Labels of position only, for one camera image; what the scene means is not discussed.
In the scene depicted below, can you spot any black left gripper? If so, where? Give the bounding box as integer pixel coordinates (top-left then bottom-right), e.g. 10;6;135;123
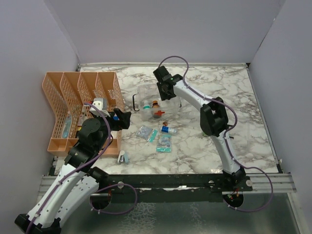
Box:
94;108;131;151

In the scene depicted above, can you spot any white disinfectant bottle green label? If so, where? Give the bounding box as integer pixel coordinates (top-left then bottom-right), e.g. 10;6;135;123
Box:
143;100;151;110

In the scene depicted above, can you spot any brown bottle orange cap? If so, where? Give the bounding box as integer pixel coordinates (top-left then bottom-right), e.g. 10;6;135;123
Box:
152;100;160;110

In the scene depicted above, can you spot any clear plastic medicine box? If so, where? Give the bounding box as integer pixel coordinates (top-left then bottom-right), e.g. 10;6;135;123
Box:
132;83;182;121

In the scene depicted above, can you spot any cotton swab pack teal header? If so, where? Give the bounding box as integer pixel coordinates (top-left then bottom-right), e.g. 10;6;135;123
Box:
136;125;158;142

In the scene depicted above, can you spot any small items pack teal header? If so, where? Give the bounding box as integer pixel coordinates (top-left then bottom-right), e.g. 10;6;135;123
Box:
156;134;172;153

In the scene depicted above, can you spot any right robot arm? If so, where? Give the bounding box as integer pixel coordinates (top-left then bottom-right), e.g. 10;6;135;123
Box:
153;66;246;191

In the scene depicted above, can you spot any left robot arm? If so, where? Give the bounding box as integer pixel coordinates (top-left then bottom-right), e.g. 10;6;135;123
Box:
15;107;131;234

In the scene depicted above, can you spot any medicine box in organizer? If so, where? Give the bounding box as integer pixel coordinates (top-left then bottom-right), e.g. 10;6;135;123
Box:
77;114;85;127

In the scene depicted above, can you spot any white teal thermometer case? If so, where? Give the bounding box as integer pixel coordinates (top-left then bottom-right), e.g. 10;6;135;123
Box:
117;150;129;164

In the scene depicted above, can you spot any blue item in organizer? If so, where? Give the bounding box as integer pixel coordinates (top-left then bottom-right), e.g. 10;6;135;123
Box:
62;114;72;138

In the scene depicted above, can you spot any orange plastic file organizer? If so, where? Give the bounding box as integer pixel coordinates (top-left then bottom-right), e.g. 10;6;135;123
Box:
42;72;125;157

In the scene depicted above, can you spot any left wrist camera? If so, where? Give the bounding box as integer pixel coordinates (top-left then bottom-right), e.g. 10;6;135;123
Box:
89;97;109;117

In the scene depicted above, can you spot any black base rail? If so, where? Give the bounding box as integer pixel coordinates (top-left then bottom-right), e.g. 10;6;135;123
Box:
80;173;254;203

